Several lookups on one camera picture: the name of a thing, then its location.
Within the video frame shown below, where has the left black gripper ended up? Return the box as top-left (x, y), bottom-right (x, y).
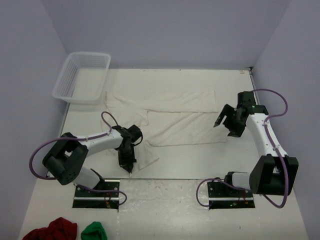
top-left (116, 145), bottom-right (137, 174)

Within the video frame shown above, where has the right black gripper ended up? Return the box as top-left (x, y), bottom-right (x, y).
top-left (214, 104), bottom-right (246, 139)

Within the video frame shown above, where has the white t shirt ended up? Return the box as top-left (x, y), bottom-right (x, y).
top-left (103, 90), bottom-right (228, 178)

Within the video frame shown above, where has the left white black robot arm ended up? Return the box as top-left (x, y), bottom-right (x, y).
top-left (42, 125), bottom-right (143, 197)

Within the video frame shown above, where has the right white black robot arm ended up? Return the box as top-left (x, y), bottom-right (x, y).
top-left (214, 91), bottom-right (299, 197)

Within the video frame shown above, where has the green t shirt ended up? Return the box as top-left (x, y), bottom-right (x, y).
top-left (80, 221), bottom-right (108, 240)

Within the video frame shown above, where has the white plastic basket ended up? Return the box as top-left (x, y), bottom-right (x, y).
top-left (52, 51), bottom-right (111, 105)

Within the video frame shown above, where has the red t shirt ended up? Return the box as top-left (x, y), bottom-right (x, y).
top-left (22, 217), bottom-right (78, 240)

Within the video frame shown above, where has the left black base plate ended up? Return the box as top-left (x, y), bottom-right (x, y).
top-left (72, 179), bottom-right (120, 210)

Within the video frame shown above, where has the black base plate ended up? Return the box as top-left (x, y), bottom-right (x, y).
top-left (207, 179), bottom-right (255, 210)
top-left (72, 179), bottom-right (120, 210)

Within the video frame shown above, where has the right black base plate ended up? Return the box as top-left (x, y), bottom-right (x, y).
top-left (207, 179), bottom-right (255, 210)

